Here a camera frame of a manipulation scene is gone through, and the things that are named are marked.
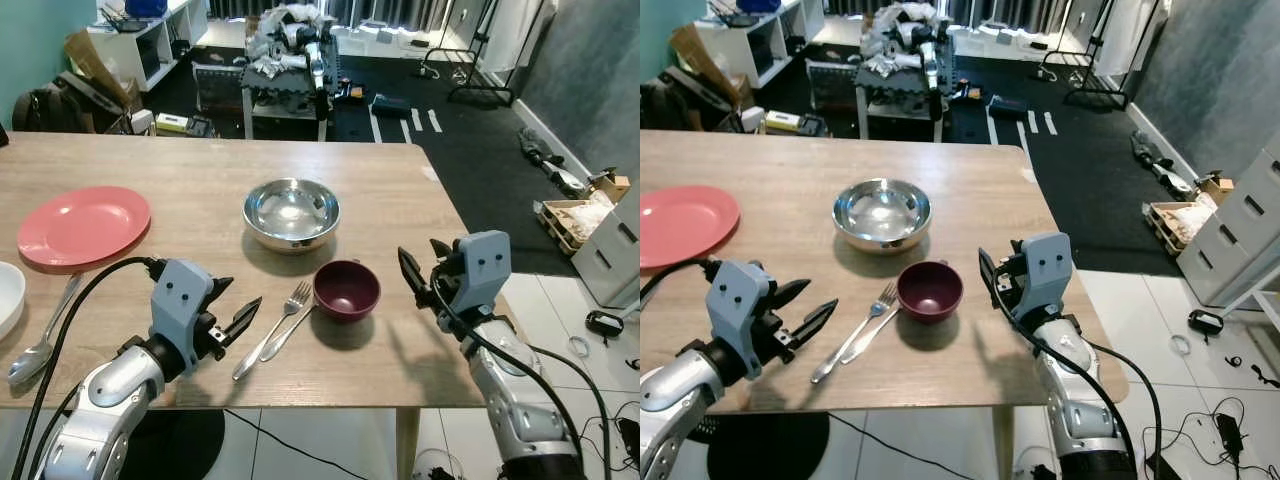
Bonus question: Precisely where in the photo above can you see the cluttered metal cart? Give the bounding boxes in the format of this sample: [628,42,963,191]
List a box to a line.
[855,4,953,142]
[240,8,343,142]

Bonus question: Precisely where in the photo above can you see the silver table knife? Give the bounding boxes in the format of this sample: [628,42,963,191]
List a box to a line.
[840,305,901,365]
[259,303,319,363]

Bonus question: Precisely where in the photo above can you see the small black floor device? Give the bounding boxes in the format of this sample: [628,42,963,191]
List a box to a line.
[585,310,626,341]
[1187,309,1227,340]

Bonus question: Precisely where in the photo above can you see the black round base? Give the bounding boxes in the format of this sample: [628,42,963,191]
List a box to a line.
[118,408,227,480]
[706,410,831,480]

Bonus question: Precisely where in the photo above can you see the maroon bowl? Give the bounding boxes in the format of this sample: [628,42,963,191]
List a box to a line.
[896,261,965,323]
[313,260,382,322]

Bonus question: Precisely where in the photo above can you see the wooden crate with packing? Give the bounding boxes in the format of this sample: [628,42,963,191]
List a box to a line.
[1143,197,1217,257]
[533,197,621,257]

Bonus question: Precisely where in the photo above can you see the flattened cardboard piece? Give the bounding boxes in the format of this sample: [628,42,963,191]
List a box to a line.
[64,28,143,111]
[668,24,747,107]

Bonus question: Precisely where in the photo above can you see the small open cardboard box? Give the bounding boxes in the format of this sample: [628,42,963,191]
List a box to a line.
[590,171,632,202]
[1195,172,1237,207]

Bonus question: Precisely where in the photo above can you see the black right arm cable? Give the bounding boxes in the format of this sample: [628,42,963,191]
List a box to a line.
[990,272,1167,480]
[430,280,613,480]

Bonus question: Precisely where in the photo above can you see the black clothes rack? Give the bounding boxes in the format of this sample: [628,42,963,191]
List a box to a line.
[1035,0,1163,110]
[420,0,553,107]

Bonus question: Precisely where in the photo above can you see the white shelf unit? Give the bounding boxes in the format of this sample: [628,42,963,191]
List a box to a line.
[693,0,812,89]
[88,0,210,91]

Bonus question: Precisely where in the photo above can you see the white bowl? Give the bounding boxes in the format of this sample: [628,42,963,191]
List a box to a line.
[0,262,28,341]

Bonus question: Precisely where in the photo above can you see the pink plate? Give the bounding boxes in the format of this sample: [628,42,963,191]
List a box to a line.
[640,185,742,269]
[17,186,152,268]

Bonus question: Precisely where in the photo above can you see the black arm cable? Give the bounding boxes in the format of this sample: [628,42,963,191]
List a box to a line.
[640,258,723,301]
[8,256,166,480]
[990,272,1167,480]
[430,280,613,480]

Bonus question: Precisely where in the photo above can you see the black backpack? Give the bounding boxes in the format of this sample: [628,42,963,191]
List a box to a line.
[640,78,703,132]
[12,85,73,134]

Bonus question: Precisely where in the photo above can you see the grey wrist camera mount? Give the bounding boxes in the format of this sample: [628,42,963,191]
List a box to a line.
[1017,232,1073,321]
[450,231,513,317]
[705,260,777,353]
[150,258,217,377]

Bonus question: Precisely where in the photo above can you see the black plastic crate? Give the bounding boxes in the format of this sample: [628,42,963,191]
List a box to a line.
[805,60,862,110]
[192,62,247,112]

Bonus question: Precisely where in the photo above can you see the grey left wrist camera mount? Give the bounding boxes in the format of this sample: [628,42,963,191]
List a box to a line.
[705,260,777,353]
[150,258,217,377]

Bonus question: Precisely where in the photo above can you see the silver fork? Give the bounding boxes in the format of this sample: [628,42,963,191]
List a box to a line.
[811,283,898,385]
[232,281,314,382]

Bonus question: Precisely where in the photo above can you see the grey handheld vacuum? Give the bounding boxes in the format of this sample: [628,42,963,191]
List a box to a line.
[1129,129,1201,197]
[516,127,591,197]

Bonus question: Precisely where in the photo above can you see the silver spoon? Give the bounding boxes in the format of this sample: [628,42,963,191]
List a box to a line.
[8,272,87,388]

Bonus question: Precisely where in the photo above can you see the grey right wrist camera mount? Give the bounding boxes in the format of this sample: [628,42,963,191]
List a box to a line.
[450,231,513,317]
[1017,232,1073,321]

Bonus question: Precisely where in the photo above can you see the stainless steel bowl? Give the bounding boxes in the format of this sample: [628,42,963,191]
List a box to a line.
[243,179,342,254]
[832,179,933,254]

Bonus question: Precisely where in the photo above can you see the grey drawer cabinet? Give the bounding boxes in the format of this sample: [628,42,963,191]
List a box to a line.
[572,190,641,309]
[1175,130,1280,309]

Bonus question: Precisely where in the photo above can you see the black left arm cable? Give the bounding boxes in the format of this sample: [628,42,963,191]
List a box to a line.
[640,258,723,301]
[8,256,166,480]

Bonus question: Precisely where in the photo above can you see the black power adapter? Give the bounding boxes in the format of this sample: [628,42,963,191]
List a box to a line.
[1214,412,1247,453]

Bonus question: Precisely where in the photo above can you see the light wooden table leg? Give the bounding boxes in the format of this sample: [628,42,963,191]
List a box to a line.
[395,407,422,480]
[991,405,1017,480]

